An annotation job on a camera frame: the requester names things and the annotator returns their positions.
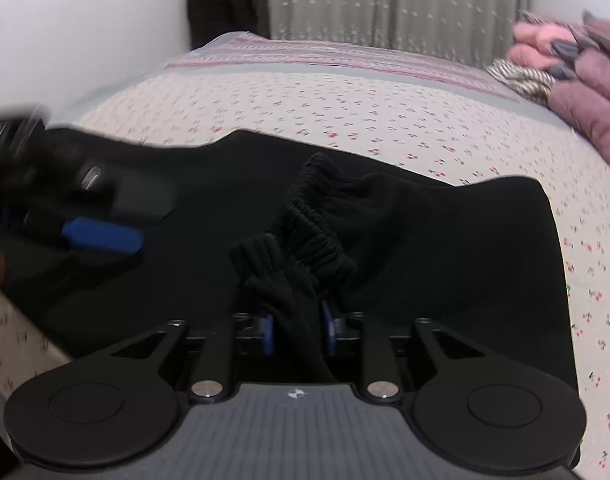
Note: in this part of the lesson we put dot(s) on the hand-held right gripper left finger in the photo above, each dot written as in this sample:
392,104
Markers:
266,335

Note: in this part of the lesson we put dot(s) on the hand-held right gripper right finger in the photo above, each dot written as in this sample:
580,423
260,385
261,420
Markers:
328,332

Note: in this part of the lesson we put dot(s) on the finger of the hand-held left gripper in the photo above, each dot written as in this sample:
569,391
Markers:
140,197
105,236

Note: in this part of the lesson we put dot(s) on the black pants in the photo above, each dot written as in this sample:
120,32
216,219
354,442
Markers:
435,260

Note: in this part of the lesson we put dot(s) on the grey bed sheet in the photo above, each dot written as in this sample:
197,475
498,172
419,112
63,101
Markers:
295,67

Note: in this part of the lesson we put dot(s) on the dark hanging clothes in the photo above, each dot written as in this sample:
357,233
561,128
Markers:
225,10

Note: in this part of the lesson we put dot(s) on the cherry print bed sheet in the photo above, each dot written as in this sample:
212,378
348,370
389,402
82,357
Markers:
385,120

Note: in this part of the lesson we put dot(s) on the pink striped blanket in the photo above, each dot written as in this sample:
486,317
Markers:
335,55

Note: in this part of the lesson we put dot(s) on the grey star print curtain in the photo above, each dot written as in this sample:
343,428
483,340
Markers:
385,5

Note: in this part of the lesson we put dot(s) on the striped folded cloth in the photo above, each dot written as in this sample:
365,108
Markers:
520,80

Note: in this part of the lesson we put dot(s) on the mauve velvet quilt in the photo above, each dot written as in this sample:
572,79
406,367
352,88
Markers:
595,105

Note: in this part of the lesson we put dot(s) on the pink folded garment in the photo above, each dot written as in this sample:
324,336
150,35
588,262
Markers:
530,40

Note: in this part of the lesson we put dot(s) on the grey folded garment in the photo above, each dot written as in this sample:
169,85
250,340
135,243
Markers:
565,50

